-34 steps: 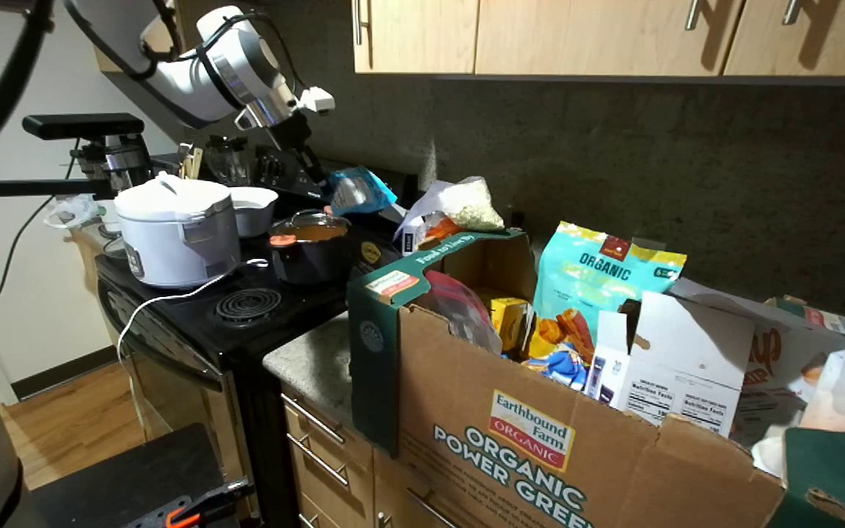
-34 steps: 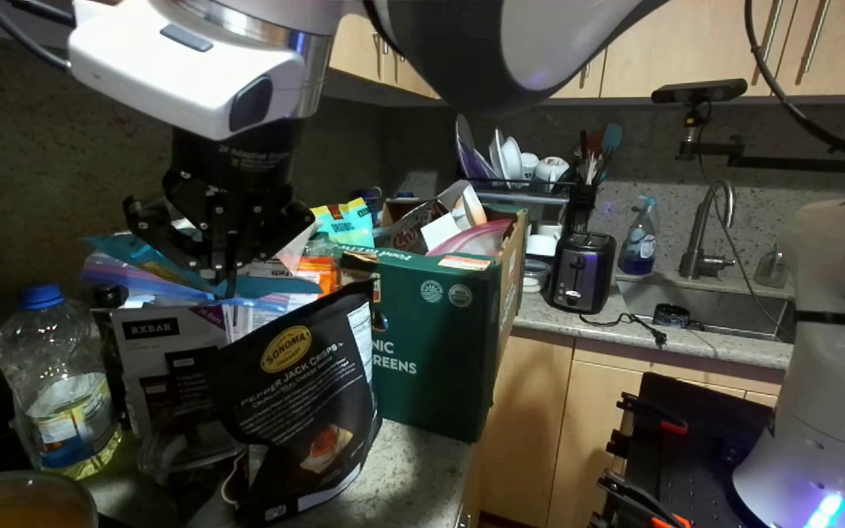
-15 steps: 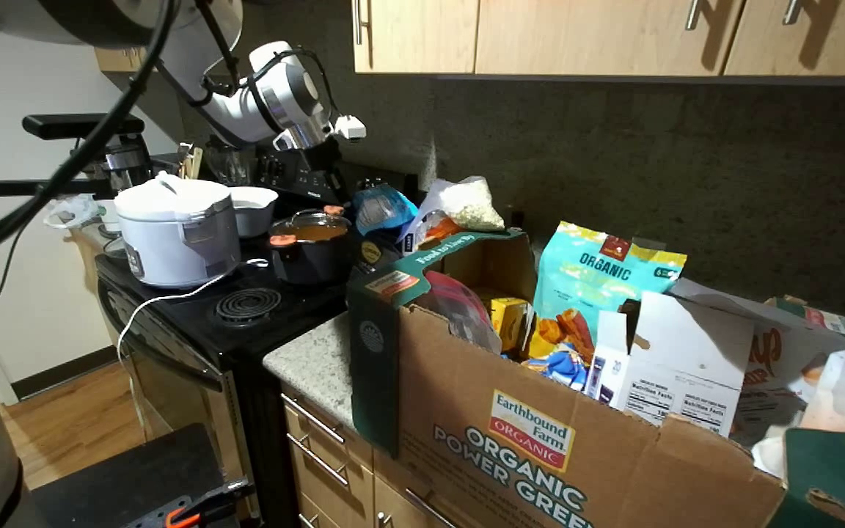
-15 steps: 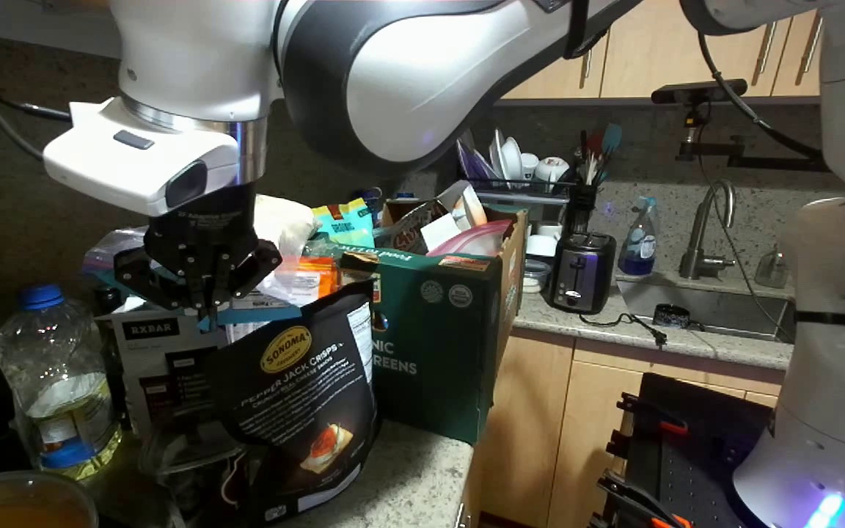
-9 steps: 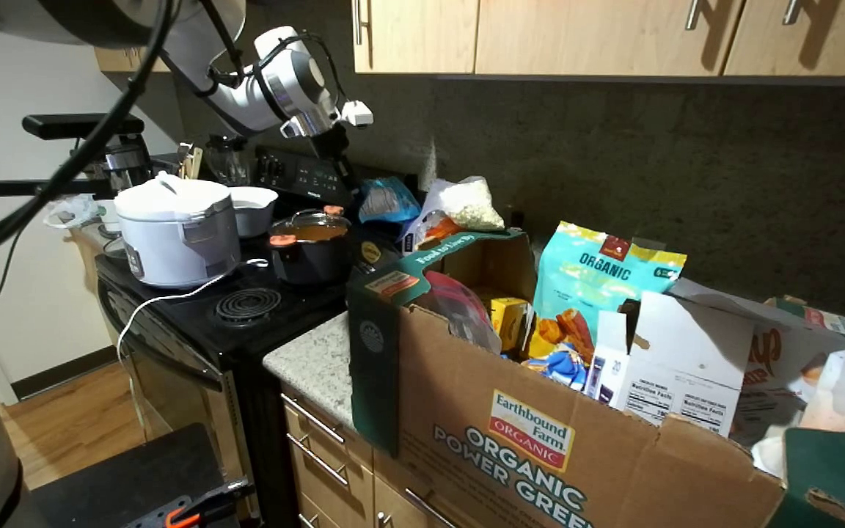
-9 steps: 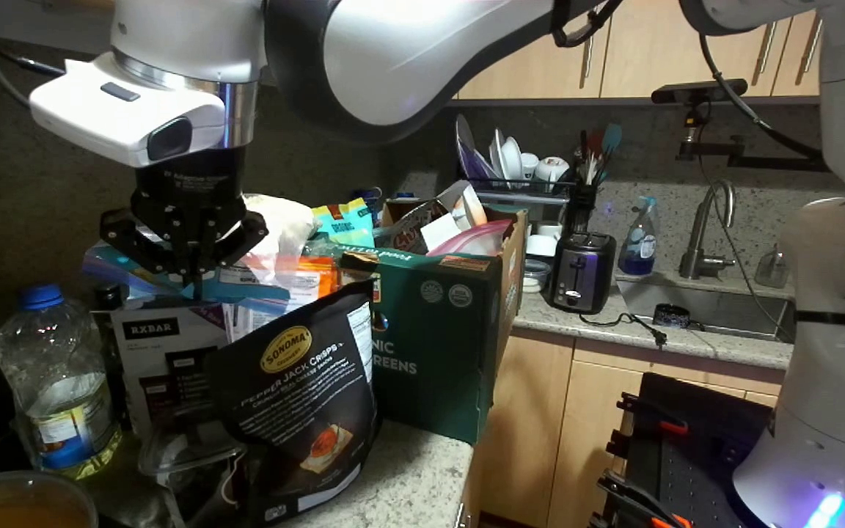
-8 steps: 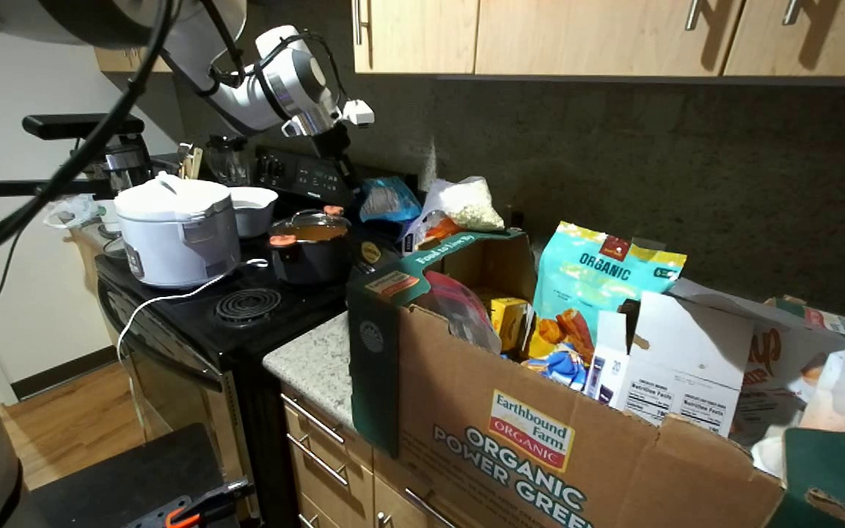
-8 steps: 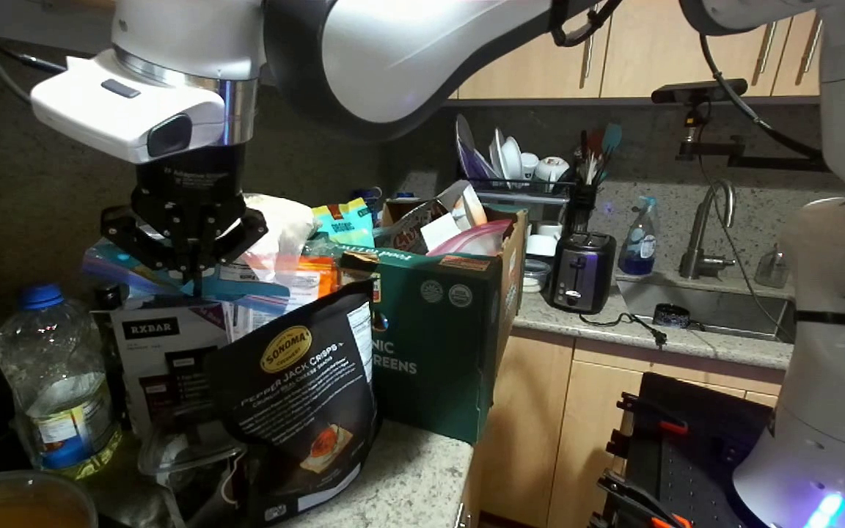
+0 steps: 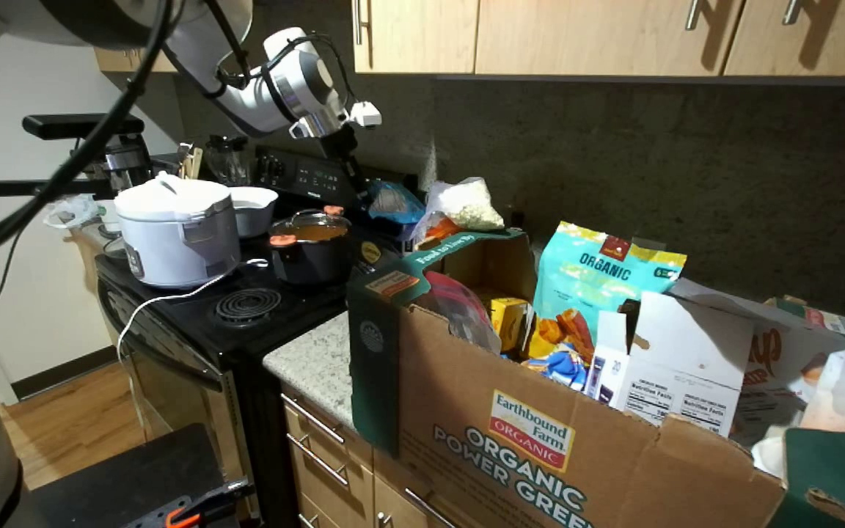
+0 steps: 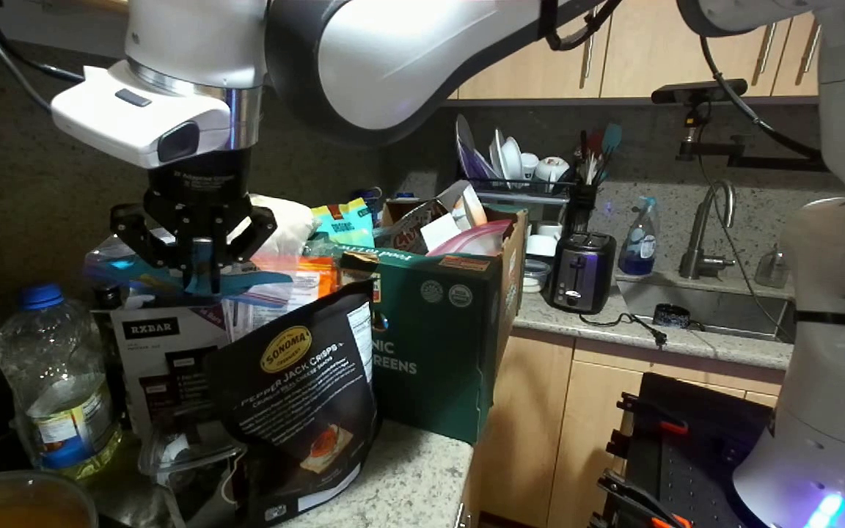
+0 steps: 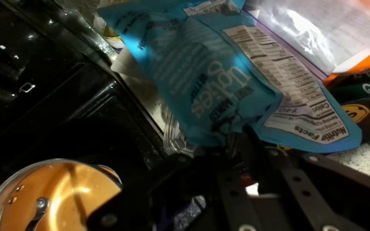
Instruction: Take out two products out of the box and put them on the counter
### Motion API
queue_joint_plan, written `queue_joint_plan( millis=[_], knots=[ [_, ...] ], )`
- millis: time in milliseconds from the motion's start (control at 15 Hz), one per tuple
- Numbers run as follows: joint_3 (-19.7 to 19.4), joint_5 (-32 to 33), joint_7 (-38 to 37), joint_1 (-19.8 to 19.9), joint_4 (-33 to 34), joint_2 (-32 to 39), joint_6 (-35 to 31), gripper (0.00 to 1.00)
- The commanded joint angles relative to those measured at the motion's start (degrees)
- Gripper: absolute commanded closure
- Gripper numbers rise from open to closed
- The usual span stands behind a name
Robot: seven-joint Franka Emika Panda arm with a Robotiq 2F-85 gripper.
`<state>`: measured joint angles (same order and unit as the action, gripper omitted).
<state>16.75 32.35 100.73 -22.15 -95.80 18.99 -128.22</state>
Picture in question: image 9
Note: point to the black camera stand bar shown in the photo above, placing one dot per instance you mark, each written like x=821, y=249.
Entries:
x=16, y=186

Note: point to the black camera on mount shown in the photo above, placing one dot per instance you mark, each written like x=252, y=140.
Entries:
x=72, y=123

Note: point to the black pot with brown soup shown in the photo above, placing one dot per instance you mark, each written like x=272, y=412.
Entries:
x=309, y=255

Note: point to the teal organic mango bag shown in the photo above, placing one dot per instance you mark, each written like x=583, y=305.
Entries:
x=586, y=272

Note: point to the black electric stove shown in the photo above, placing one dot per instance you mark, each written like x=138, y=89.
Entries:
x=187, y=391

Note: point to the narrow white carton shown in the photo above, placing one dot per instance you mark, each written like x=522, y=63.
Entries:
x=610, y=360

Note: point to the light blue snack bag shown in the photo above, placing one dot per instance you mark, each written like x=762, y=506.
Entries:
x=393, y=202

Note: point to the blue white pouch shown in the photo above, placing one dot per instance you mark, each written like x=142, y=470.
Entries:
x=567, y=371

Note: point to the crumpled paper bag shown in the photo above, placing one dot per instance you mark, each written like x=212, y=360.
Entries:
x=793, y=391

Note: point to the red lidded round container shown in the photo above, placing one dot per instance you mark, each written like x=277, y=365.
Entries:
x=460, y=303

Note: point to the green red printed package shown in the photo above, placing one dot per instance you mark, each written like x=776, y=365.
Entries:
x=828, y=318

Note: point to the green cardboard power greens box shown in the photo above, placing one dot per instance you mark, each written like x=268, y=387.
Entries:
x=500, y=412

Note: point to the wooden drawer cabinet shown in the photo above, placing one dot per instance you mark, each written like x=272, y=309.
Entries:
x=330, y=479

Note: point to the clear zip bag white contents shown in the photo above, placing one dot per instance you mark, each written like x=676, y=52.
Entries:
x=468, y=202

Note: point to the wooden wall cabinet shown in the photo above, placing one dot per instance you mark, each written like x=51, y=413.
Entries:
x=586, y=33

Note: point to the black cart orange clamps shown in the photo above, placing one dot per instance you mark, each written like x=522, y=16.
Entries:
x=118, y=479

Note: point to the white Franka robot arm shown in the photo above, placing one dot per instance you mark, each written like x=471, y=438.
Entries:
x=284, y=83

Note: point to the large white carton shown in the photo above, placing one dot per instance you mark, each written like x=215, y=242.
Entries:
x=682, y=371

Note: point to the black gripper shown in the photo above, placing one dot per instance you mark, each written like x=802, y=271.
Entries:
x=338, y=146

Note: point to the yellow package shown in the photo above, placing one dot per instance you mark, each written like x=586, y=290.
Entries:
x=509, y=324

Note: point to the black Sonoma crisps bag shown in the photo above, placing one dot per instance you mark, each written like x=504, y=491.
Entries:
x=369, y=252

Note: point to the white rice cooker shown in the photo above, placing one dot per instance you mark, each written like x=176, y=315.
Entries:
x=173, y=245

